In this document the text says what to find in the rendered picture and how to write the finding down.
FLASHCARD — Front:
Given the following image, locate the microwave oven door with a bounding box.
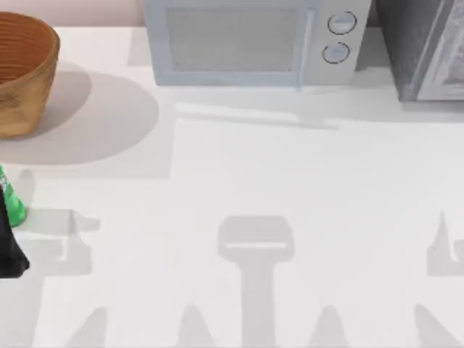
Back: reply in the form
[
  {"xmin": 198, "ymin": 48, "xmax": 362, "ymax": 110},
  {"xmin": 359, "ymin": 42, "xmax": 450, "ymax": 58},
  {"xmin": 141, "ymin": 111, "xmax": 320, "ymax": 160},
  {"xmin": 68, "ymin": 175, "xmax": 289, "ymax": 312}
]
[{"xmin": 143, "ymin": 0, "xmax": 316, "ymax": 87}]

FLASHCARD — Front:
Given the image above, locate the pale microwave oven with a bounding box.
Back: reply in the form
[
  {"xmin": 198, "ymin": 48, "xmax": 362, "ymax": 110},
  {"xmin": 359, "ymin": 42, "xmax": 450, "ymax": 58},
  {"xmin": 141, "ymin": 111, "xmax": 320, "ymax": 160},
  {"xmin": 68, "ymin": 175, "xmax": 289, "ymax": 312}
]
[{"xmin": 139, "ymin": 0, "xmax": 373, "ymax": 91}]

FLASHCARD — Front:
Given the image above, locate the round microwave knob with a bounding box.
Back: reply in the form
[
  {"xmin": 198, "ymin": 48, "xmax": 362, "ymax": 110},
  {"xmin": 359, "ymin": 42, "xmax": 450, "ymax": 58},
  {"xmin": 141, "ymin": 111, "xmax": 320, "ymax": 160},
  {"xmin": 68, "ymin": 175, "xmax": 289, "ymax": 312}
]
[
  {"xmin": 327, "ymin": 10, "xmax": 358, "ymax": 36},
  {"xmin": 321, "ymin": 41, "xmax": 351, "ymax": 65}
]

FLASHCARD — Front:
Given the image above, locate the green bottle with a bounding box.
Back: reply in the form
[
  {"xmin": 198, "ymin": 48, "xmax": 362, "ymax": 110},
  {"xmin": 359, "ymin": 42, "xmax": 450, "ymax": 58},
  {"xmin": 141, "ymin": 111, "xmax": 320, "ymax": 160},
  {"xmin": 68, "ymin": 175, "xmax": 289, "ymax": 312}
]
[{"xmin": 0, "ymin": 165, "xmax": 28, "ymax": 228}]

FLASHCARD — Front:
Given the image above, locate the brown wicker basket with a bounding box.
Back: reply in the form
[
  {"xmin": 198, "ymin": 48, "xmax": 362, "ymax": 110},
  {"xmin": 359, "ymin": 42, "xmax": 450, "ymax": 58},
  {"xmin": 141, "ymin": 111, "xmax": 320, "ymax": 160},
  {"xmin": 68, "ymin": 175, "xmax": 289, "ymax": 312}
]
[{"xmin": 0, "ymin": 11, "xmax": 61, "ymax": 140}]

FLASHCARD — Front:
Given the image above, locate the microwave door handle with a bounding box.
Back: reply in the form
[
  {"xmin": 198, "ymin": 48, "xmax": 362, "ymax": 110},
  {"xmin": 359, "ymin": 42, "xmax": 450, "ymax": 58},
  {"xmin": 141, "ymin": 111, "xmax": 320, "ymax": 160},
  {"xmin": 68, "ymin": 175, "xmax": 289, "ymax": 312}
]
[{"xmin": 296, "ymin": 9, "xmax": 317, "ymax": 91}]

